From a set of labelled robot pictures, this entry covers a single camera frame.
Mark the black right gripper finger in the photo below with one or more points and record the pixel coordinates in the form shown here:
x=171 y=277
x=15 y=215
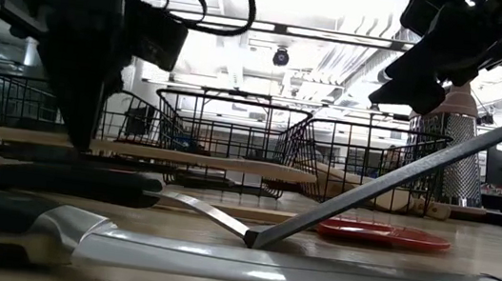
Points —
x=415 y=96
x=416 y=62

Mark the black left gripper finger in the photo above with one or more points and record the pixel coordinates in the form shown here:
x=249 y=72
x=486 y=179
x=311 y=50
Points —
x=82 y=105

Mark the wooden slotted spoon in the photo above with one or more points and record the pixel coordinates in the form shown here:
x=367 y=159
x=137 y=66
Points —
x=182 y=157

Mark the plain wooden spatula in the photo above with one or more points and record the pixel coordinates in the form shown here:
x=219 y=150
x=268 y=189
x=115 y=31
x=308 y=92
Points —
x=436 y=211

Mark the wooden slotted spatula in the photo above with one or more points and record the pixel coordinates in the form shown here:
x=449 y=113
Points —
x=337 y=184

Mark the person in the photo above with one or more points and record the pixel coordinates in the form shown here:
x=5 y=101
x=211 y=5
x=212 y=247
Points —
x=394 y=153

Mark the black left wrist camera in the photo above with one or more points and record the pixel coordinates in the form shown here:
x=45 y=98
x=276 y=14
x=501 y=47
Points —
x=156 y=35

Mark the black ceiling dome camera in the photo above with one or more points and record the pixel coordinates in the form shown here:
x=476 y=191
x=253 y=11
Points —
x=280 y=58

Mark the black ceiling light rail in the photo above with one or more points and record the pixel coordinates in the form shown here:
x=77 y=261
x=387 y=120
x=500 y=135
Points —
x=281 y=29

